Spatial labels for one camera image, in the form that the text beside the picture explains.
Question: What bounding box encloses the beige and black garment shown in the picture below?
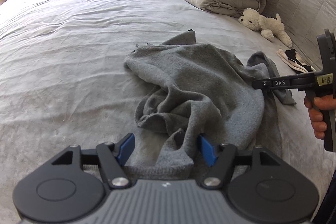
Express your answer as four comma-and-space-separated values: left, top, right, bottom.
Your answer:
276, 49, 315, 73

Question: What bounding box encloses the grey bed sheet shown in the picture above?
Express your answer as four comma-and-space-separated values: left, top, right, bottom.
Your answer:
0, 0, 336, 224

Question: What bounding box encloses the person's right hand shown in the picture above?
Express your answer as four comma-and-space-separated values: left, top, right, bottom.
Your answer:
304, 94, 336, 139

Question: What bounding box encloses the grey fleece garment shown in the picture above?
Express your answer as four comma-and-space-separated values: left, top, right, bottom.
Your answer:
124, 30, 295, 180

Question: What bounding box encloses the white plush dog toy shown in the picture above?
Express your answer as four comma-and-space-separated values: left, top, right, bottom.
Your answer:
238, 8, 292, 48

